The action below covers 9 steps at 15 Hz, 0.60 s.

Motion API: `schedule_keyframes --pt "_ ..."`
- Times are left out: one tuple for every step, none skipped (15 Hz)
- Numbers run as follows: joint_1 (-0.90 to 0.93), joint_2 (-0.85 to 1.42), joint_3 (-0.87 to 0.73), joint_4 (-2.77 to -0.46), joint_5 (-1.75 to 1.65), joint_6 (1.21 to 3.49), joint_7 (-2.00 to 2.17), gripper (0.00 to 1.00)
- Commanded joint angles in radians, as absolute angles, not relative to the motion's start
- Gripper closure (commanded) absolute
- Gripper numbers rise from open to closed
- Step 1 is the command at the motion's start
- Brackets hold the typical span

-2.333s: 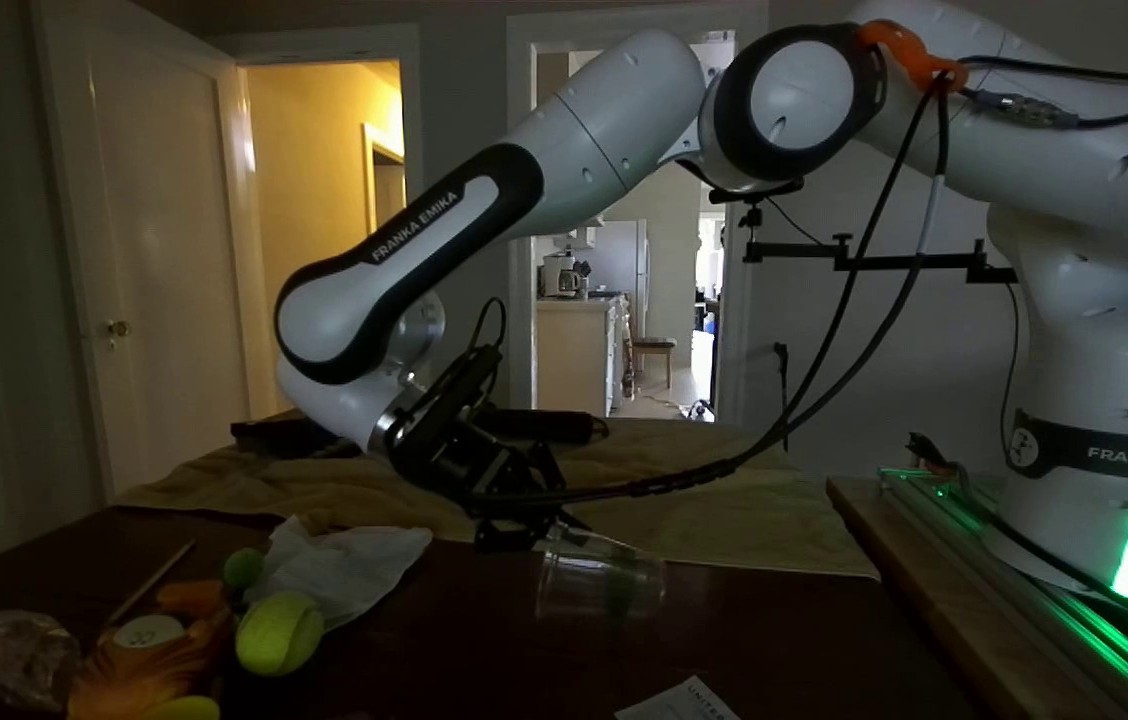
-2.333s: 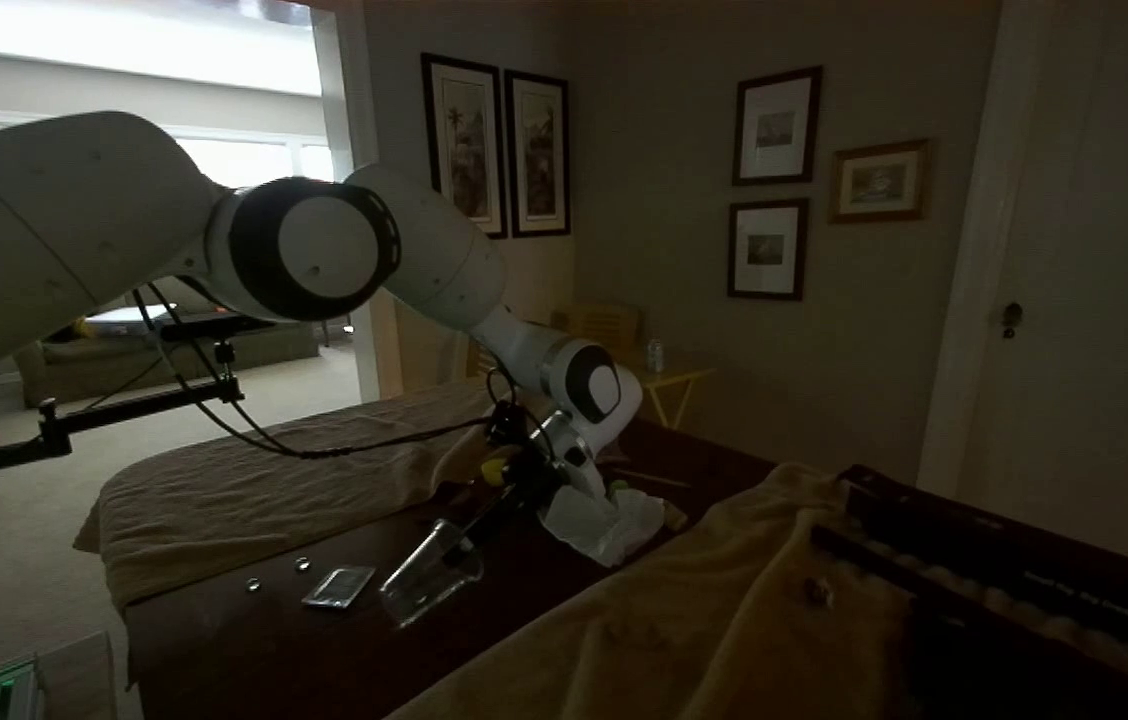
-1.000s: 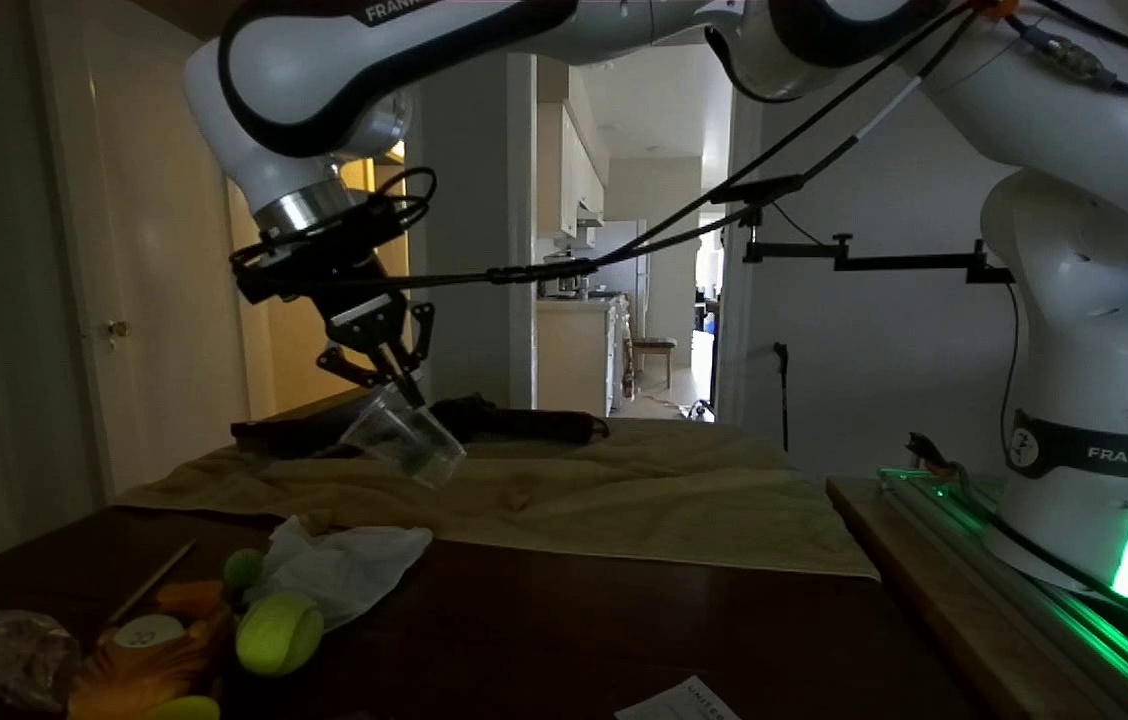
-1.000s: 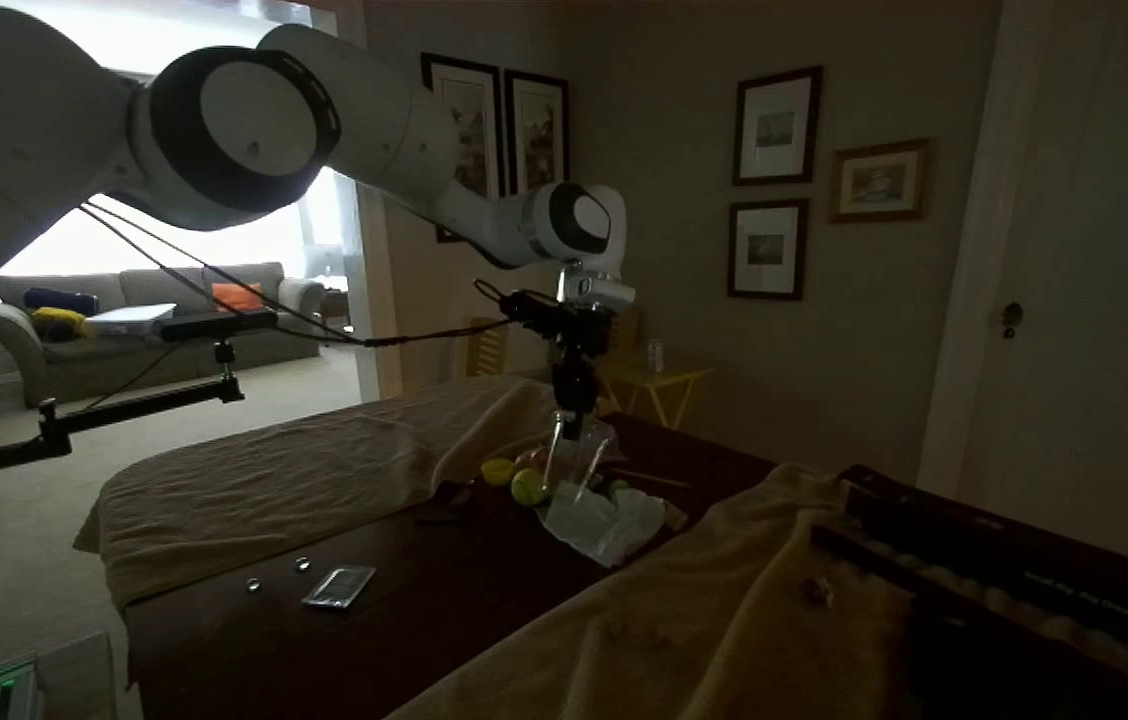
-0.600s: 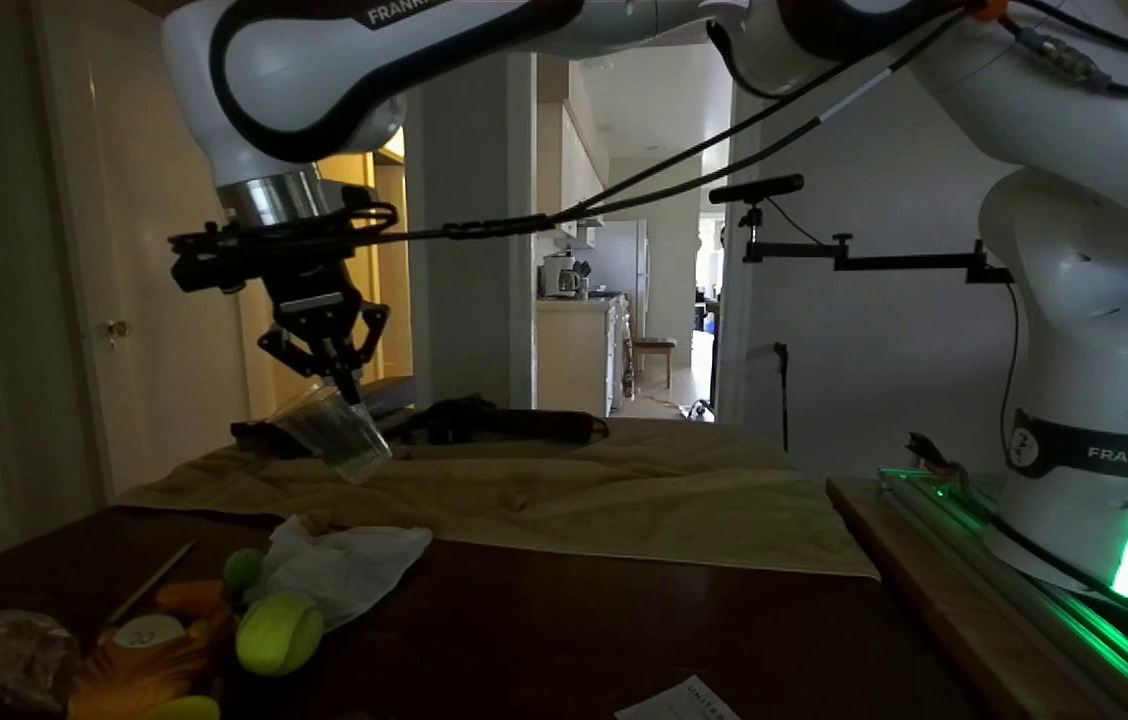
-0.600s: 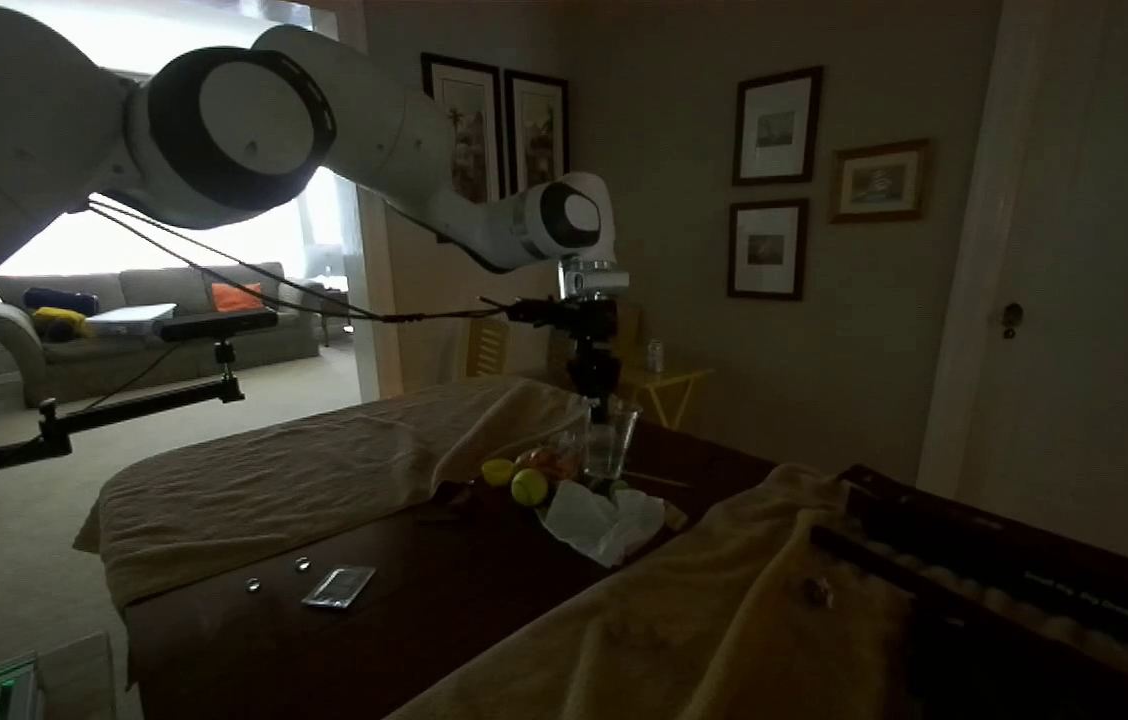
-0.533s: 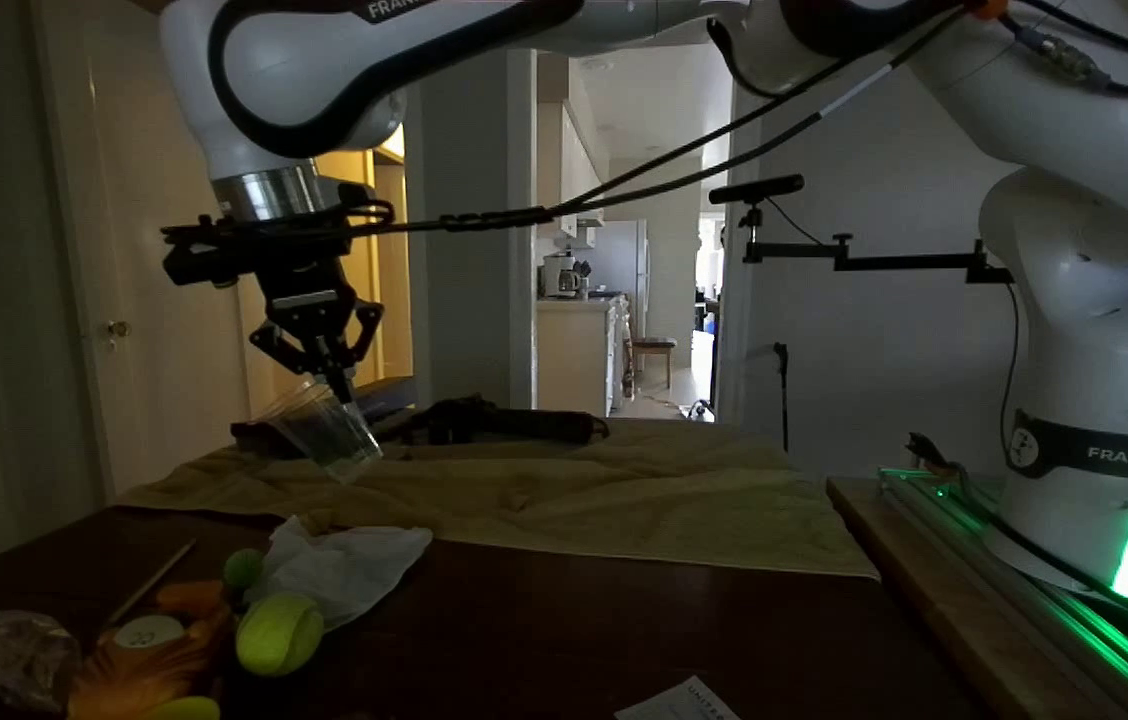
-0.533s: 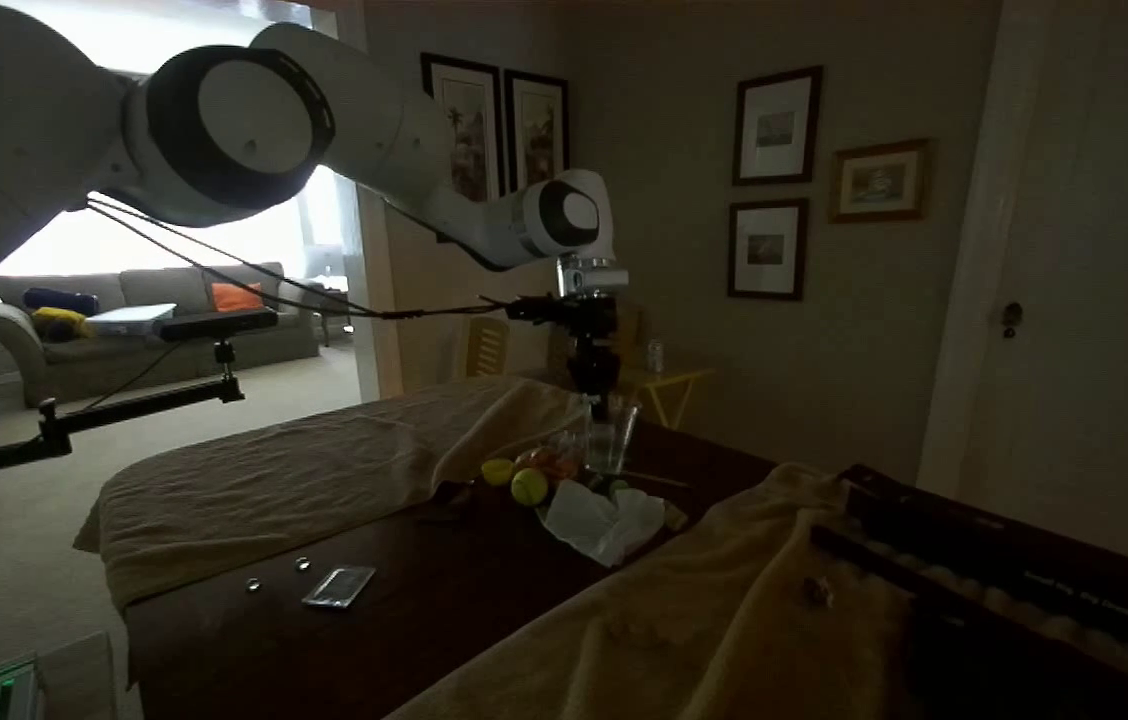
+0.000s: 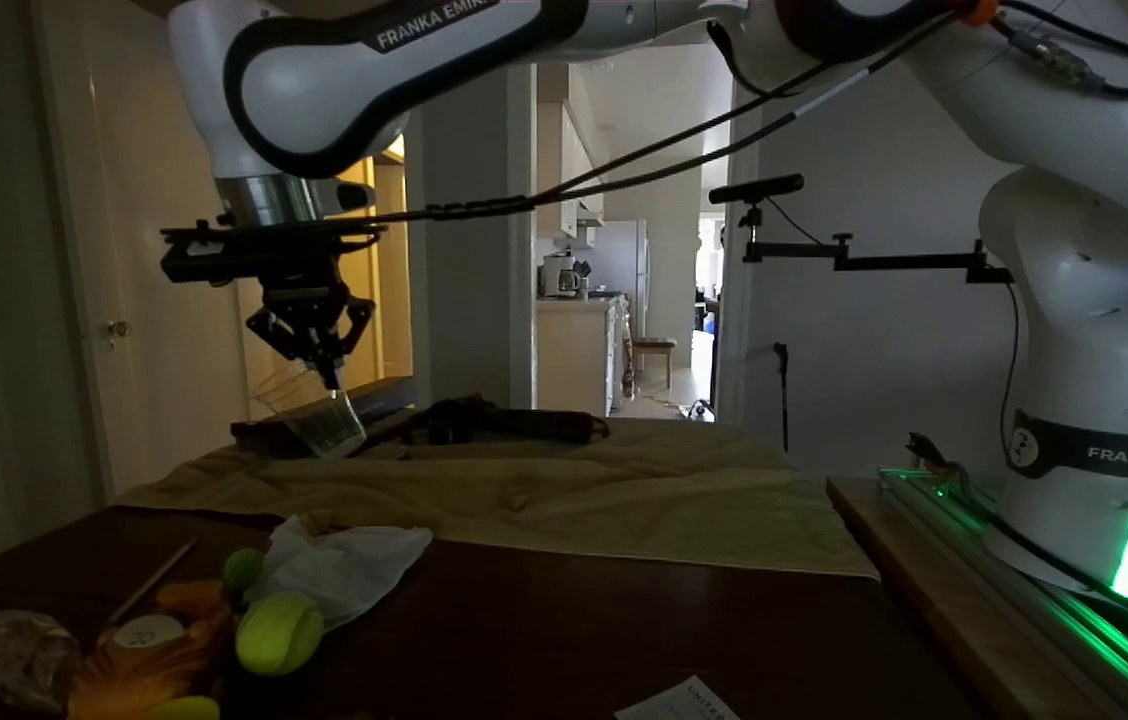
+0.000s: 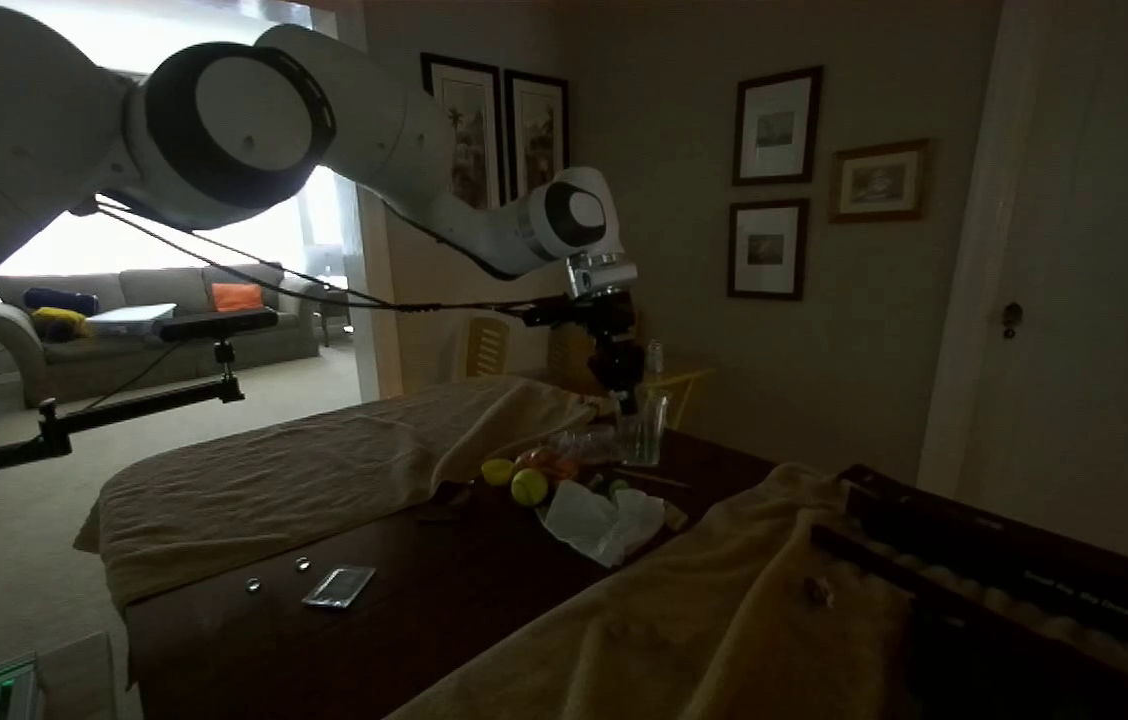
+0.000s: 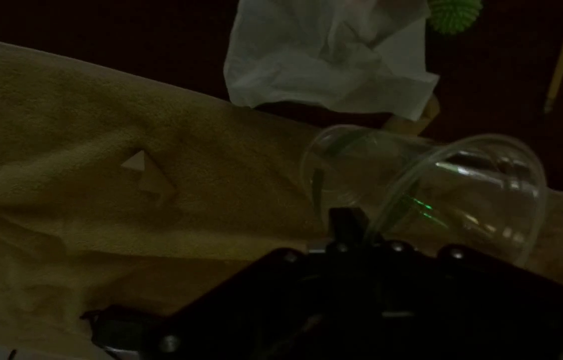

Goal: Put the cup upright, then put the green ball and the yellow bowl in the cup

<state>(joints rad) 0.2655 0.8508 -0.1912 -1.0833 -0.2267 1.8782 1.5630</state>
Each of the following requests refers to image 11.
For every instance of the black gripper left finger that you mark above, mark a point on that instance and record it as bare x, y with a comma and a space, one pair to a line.
253, 307

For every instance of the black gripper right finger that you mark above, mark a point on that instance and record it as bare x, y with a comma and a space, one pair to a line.
467, 313

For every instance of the white crumpled cloth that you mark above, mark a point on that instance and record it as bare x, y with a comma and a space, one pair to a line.
321, 53

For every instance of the beige towel cloth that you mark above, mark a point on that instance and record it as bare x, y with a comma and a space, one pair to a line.
61, 232

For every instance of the small tan flat piece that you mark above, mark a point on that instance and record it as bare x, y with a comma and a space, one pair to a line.
421, 121

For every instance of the small green spiky ball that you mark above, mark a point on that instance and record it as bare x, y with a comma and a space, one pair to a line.
453, 14

